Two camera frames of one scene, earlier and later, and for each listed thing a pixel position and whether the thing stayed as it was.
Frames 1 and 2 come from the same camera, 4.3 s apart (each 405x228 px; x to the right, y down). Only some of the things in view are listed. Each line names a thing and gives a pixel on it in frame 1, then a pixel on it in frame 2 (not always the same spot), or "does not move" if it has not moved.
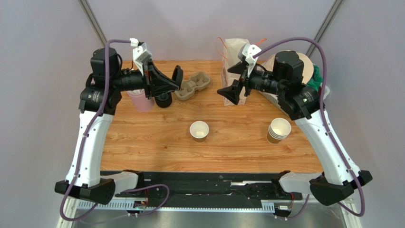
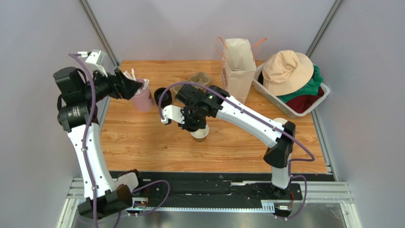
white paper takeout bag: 229,57 does not move
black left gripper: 159,83 -> 119,86
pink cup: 142,103 does not move
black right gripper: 246,80 -> 192,125
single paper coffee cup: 198,130 does not move
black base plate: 173,190 does not move
